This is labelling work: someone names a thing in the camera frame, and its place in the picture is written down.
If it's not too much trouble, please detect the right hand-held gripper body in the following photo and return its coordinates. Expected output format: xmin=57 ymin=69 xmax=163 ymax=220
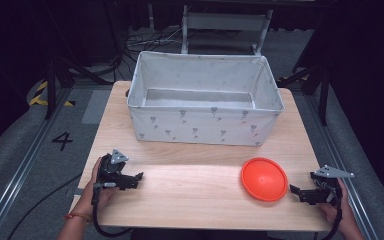
xmin=309 ymin=164 xmax=355 ymax=206

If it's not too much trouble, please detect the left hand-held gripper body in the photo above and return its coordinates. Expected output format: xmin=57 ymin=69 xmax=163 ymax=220
xmin=96 ymin=148 xmax=135 ymax=191

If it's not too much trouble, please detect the person's right hand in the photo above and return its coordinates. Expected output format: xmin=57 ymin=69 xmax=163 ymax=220
xmin=319 ymin=178 xmax=359 ymax=236

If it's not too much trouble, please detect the person's left hand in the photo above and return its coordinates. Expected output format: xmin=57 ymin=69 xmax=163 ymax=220
xmin=78 ymin=157 xmax=117 ymax=218

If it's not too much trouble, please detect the grey fabric storage box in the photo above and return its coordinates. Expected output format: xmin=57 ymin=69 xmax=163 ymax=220
xmin=126 ymin=50 xmax=285 ymax=147

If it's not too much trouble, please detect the yellow black hazard tape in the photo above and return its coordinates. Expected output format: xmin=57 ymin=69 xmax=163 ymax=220
xmin=28 ymin=79 xmax=77 ymax=108

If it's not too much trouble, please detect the black metal stand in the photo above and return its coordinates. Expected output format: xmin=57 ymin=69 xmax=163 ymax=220
xmin=43 ymin=3 xmax=115 ymax=121
xmin=278 ymin=59 xmax=332 ymax=127

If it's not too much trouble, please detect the grey metal floor rail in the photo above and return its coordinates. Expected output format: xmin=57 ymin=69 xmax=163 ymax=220
xmin=304 ymin=94 xmax=381 ymax=240
xmin=0 ymin=87 xmax=73 ymax=240

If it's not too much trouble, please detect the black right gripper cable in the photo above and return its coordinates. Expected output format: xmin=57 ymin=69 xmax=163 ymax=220
xmin=319 ymin=186 xmax=345 ymax=240

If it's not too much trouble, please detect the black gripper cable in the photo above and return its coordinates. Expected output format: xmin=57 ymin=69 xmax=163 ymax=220
xmin=319 ymin=186 xmax=345 ymax=240
xmin=91 ymin=181 xmax=133 ymax=239

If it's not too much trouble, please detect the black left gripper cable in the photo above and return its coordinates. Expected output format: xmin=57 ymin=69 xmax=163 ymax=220
xmin=91 ymin=181 xmax=133 ymax=239

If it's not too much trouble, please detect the orange bracelet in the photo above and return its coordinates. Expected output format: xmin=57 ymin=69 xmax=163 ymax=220
xmin=63 ymin=212 xmax=92 ymax=224

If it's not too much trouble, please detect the black floor cable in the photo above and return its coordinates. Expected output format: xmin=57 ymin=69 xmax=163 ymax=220
xmin=5 ymin=172 xmax=84 ymax=240

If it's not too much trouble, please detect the bundle of floor cables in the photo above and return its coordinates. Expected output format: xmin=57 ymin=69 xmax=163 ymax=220
xmin=122 ymin=25 xmax=185 ymax=69

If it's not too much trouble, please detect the grey metal chair frame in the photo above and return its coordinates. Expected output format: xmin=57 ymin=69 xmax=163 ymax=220
xmin=180 ymin=4 xmax=275 ymax=57

